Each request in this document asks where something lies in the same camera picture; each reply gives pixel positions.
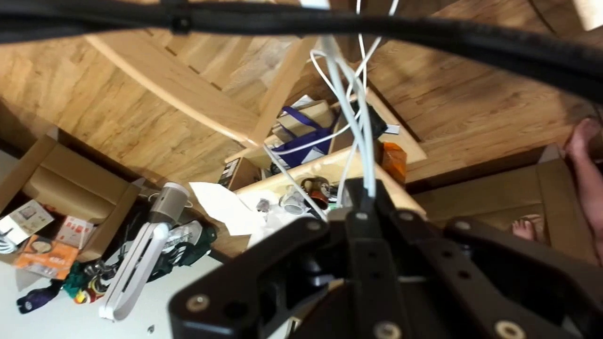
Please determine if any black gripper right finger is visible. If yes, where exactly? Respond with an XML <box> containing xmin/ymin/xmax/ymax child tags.
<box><xmin>374</xmin><ymin>198</ymin><xmax>603</xmax><ymax>339</ymax></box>

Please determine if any cluttered wooden side table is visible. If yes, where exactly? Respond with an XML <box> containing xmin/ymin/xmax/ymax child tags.
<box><xmin>186</xmin><ymin>144</ymin><xmax>429</xmax><ymax>260</ymax></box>

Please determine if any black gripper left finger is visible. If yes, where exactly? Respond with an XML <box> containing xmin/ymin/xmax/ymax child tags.
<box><xmin>167</xmin><ymin>179</ymin><xmax>403</xmax><ymax>339</ymax></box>

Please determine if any thin white cable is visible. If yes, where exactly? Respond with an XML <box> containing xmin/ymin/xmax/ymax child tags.
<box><xmin>260</xmin><ymin>0</ymin><xmax>403</xmax><ymax>225</ymax></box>

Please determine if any open cardboard box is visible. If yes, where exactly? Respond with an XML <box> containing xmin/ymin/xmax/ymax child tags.
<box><xmin>0</xmin><ymin>136</ymin><xmax>139</xmax><ymax>262</ymax></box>

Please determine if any dark mug on side table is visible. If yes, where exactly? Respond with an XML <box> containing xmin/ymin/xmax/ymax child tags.
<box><xmin>301</xmin><ymin>177</ymin><xmax>331</xmax><ymax>209</ymax></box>

